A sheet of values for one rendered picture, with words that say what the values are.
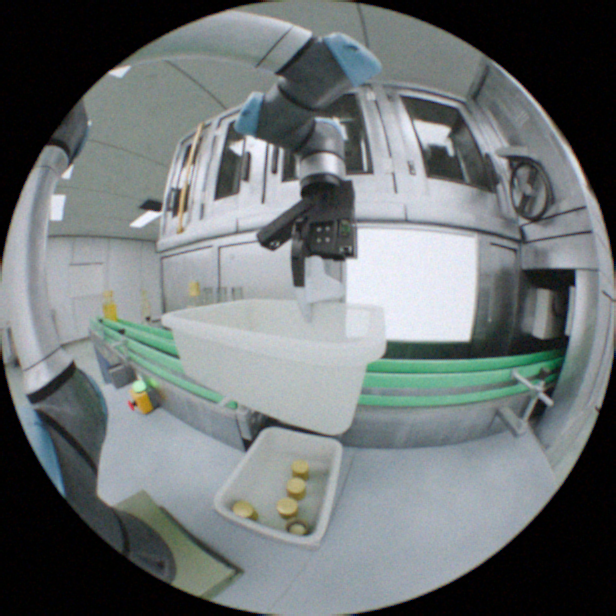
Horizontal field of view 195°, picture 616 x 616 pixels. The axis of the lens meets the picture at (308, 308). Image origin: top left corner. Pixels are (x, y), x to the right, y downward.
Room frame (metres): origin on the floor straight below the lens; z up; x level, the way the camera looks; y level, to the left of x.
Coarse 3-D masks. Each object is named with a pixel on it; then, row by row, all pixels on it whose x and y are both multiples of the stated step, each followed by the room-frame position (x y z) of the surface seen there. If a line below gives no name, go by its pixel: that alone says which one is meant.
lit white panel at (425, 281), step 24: (360, 240) 0.49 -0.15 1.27; (384, 240) 0.47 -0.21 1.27; (408, 240) 0.45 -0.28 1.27; (432, 240) 0.43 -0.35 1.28; (456, 240) 0.41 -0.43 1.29; (360, 264) 0.49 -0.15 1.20; (384, 264) 0.47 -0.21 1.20; (408, 264) 0.45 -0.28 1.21; (432, 264) 0.43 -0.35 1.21; (456, 264) 0.41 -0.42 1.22; (360, 288) 0.49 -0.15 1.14; (384, 288) 0.47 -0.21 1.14; (408, 288) 0.45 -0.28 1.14; (432, 288) 0.43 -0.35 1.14; (456, 288) 0.41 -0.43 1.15; (408, 312) 0.45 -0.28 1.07; (432, 312) 0.43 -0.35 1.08; (456, 312) 0.41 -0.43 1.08; (408, 336) 0.45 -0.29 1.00; (432, 336) 0.43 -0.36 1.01; (456, 336) 0.41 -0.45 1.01
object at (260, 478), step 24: (264, 432) 0.28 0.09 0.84; (288, 432) 0.28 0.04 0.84; (264, 456) 0.25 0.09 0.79; (288, 456) 0.27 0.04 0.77; (312, 456) 0.26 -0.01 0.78; (336, 456) 0.22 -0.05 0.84; (240, 480) 0.16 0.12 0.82; (264, 480) 0.20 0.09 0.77; (288, 480) 0.20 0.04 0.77; (312, 480) 0.21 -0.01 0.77; (336, 480) 0.17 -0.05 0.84; (216, 504) 0.10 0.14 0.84; (264, 504) 0.14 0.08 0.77; (312, 504) 0.15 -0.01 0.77; (264, 528) 0.07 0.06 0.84; (312, 528) 0.10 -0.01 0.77
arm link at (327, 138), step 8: (320, 120) 0.25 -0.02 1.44; (328, 120) 0.25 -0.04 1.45; (320, 128) 0.23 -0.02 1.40; (328, 128) 0.24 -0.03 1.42; (336, 128) 0.25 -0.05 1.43; (312, 136) 0.23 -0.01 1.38; (320, 136) 0.24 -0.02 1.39; (328, 136) 0.24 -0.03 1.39; (336, 136) 0.25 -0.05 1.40; (312, 144) 0.24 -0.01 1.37; (320, 144) 0.24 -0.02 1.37; (328, 144) 0.24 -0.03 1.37; (336, 144) 0.25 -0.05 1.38; (304, 152) 0.26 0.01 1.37; (312, 152) 0.25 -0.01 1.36; (320, 152) 0.24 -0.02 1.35; (328, 152) 0.24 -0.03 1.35; (336, 152) 0.25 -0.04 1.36; (344, 160) 0.27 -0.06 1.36
